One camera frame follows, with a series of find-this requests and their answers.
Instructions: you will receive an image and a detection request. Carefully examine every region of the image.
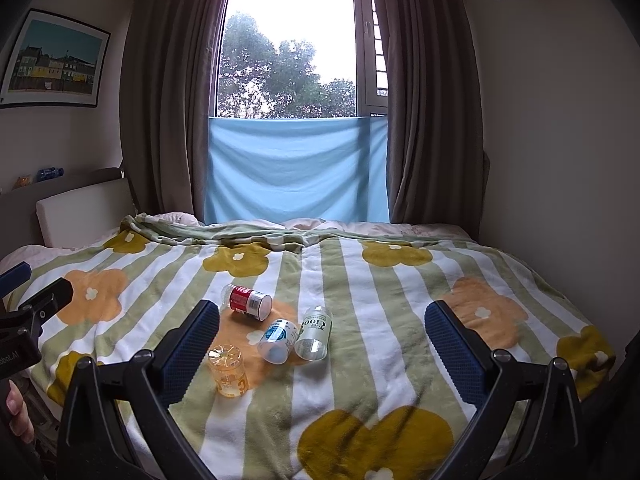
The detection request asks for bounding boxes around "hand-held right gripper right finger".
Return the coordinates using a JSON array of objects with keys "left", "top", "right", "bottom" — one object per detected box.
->
[{"left": 424, "top": 300, "right": 586, "bottom": 480}]

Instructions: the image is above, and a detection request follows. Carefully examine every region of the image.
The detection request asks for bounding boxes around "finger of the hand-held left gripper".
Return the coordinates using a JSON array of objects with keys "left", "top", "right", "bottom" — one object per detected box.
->
[
  {"left": 0, "top": 261, "right": 32, "bottom": 306},
  {"left": 17, "top": 277, "right": 75, "bottom": 333}
]

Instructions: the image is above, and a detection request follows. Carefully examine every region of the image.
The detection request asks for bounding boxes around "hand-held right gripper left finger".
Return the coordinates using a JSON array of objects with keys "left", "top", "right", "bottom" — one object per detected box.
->
[{"left": 56, "top": 299, "right": 221, "bottom": 480}]

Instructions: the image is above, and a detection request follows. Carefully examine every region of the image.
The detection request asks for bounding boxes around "orange clear bottle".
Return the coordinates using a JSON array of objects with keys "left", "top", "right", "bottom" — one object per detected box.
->
[{"left": 207, "top": 344, "right": 249, "bottom": 399}]

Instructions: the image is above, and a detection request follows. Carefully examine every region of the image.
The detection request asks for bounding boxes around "person's left hand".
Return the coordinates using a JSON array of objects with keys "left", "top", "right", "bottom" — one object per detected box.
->
[{"left": 4, "top": 379, "right": 36, "bottom": 444}]

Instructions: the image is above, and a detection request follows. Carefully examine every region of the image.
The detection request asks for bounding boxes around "red label bottle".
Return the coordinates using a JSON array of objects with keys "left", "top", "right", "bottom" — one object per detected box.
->
[{"left": 221, "top": 283, "right": 273, "bottom": 322}]

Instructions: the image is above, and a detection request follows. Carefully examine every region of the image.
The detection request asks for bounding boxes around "blue label bottle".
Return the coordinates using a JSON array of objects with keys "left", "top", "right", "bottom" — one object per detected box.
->
[{"left": 257, "top": 317, "right": 299, "bottom": 365}]

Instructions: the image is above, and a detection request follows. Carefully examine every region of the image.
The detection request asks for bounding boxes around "white padded headboard cushion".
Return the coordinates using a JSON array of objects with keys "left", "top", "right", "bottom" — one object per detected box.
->
[{"left": 35, "top": 177, "right": 138, "bottom": 248}]

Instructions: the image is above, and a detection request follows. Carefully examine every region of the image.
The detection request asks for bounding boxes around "brown headboard shelf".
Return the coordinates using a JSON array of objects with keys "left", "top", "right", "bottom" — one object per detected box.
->
[{"left": 0, "top": 166, "right": 127, "bottom": 198}]

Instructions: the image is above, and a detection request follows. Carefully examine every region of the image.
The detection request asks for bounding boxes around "clear green label bottle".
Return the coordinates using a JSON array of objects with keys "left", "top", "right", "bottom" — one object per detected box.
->
[{"left": 294, "top": 305, "right": 334, "bottom": 361}]

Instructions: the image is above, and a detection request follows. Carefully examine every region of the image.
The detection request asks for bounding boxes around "striped floral blanket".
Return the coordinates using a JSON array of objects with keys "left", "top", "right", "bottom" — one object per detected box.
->
[{"left": 0, "top": 212, "right": 621, "bottom": 480}]

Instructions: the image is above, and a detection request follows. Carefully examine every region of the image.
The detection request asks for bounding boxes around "pale pink quilt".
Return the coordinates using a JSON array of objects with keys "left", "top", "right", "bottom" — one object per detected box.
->
[{"left": 150, "top": 212, "right": 471, "bottom": 241}]

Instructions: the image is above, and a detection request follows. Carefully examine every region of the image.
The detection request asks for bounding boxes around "light blue cloth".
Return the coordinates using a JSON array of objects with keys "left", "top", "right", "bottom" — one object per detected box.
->
[{"left": 204, "top": 115, "right": 391, "bottom": 224}]

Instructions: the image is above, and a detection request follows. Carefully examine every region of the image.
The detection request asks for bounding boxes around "brown curtain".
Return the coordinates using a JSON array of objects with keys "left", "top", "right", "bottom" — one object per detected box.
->
[
  {"left": 372, "top": 0, "right": 488, "bottom": 241},
  {"left": 120, "top": 0, "right": 231, "bottom": 226}
]

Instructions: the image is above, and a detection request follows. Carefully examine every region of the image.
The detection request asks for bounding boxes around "window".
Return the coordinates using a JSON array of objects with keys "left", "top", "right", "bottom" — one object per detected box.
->
[{"left": 212, "top": 0, "right": 391, "bottom": 121}]

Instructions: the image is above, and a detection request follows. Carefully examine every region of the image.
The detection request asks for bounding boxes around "framed wall picture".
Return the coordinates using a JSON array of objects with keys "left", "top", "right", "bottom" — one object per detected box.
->
[{"left": 0, "top": 8, "right": 112, "bottom": 109}]

